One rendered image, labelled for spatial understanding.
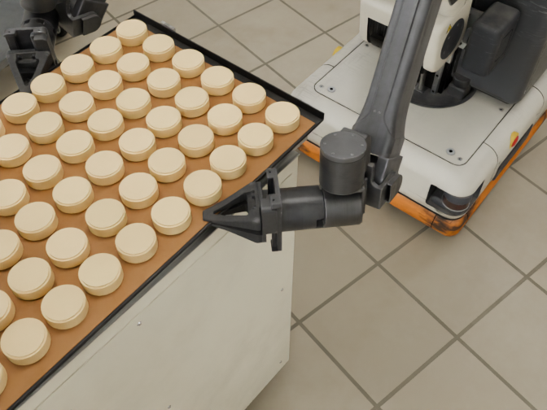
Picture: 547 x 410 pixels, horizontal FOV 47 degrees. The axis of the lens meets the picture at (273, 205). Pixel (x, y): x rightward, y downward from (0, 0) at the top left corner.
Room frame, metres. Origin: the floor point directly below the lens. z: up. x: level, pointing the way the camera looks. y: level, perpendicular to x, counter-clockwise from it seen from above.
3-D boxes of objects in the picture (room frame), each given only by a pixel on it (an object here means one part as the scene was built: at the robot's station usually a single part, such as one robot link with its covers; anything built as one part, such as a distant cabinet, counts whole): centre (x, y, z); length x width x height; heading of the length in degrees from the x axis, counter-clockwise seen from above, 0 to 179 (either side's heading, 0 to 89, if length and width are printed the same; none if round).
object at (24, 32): (0.84, 0.39, 0.90); 0.07 x 0.07 x 0.10; 6
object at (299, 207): (0.50, -0.03, 0.90); 0.07 x 0.07 x 0.10; 6
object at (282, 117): (0.66, -0.01, 0.91); 0.05 x 0.05 x 0.02
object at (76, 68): (0.77, 0.30, 0.91); 0.05 x 0.05 x 0.02
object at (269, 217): (0.50, 0.05, 0.91); 0.09 x 0.07 x 0.07; 96
